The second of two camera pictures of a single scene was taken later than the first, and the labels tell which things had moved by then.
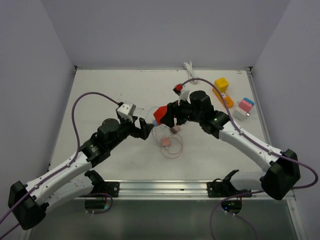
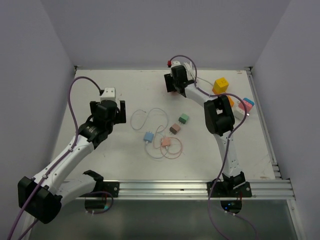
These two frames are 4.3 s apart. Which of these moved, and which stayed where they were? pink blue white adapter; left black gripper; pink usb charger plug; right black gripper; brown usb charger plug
Moved: left black gripper; right black gripper
Stayed: brown usb charger plug; pink usb charger plug; pink blue white adapter
